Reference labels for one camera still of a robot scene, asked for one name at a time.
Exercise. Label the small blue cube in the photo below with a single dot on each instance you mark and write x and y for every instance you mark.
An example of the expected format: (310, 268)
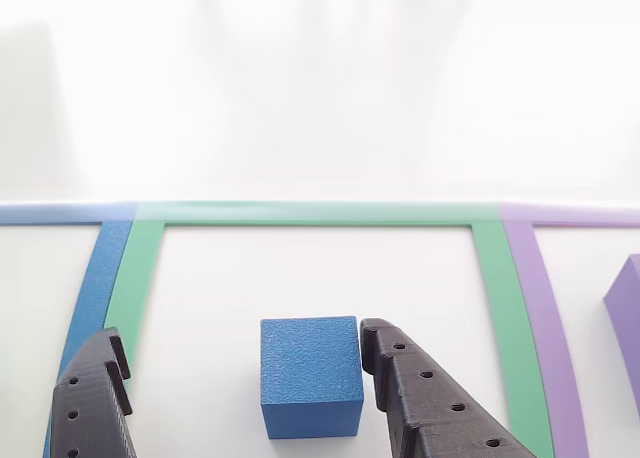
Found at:
(310, 363)

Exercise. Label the purple block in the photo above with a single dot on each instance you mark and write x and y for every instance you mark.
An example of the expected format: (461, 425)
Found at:
(625, 308)

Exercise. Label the blue square frame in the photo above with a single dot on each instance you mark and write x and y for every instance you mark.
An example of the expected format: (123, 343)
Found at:
(100, 278)

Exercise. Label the green square frame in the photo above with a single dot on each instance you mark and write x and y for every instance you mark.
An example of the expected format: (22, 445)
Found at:
(495, 288)

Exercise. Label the purple square frame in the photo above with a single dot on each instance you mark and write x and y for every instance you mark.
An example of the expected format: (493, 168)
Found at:
(545, 303)

